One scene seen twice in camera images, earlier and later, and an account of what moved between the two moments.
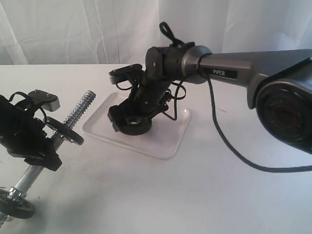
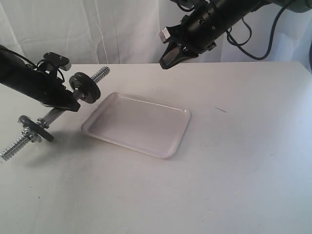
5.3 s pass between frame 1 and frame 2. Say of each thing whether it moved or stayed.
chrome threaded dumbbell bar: moved
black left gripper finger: moved
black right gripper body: moved
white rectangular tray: stayed
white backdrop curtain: stayed
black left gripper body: moved
